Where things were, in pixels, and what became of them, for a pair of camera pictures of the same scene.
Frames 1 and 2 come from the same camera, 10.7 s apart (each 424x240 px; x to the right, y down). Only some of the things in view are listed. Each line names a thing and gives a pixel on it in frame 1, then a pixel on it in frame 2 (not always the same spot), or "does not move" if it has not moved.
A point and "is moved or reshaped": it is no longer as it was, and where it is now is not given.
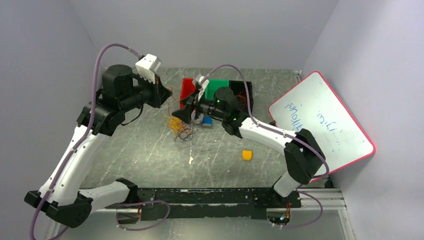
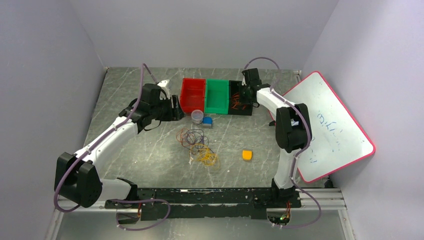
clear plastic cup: [197, 121] does not move
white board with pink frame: [311, 109] does not move
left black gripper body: [148, 92] -> [166, 113]
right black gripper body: [195, 103] -> [243, 98]
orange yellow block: [247, 155] does not move
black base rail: [252, 203] does not move
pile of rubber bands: [176, 125] -> [205, 155]
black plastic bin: [239, 88] does not move
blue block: [207, 121] does not move
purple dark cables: [187, 134] is moved or reshaped
